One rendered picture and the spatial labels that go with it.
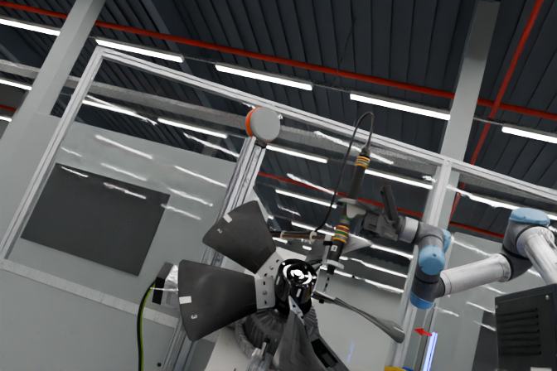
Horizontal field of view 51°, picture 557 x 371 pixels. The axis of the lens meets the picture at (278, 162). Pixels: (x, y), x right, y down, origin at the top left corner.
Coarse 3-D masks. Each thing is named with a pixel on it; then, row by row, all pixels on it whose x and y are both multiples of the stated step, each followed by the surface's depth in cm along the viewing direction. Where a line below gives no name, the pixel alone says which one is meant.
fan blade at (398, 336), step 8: (336, 304) 179; (344, 304) 169; (360, 312) 167; (376, 320) 168; (384, 320) 177; (384, 328) 164; (392, 328) 170; (400, 328) 176; (392, 336) 162; (400, 336) 165
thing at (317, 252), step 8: (320, 240) 206; (352, 240) 198; (360, 240) 198; (312, 248) 201; (320, 248) 198; (344, 248) 191; (352, 248) 190; (312, 256) 194; (320, 256) 189; (312, 264) 185
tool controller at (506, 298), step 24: (552, 288) 97; (504, 312) 114; (528, 312) 104; (552, 312) 96; (504, 336) 114; (528, 336) 104; (552, 336) 95; (504, 360) 113; (528, 360) 103; (552, 360) 95
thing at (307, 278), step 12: (288, 264) 175; (300, 264) 176; (276, 276) 172; (288, 276) 170; (300, 276) 172; (312, 276) 172; (276, 288) 172; (288, 288) 168; (300, 288) 167; (312, 288) 171; (276, 300) 175; (300, 300) 170; (276, 312) 173; (288, 312) 172
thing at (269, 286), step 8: (256, 280) 170; (264, 280) 171; (272, 280) 172; (256, 288) 170; (264, 288) 171; (272, 288) 172; (256, 296) 170; (264, 296) 171; (272, 296) 172; (264, 304) 171; (272, 304) 172
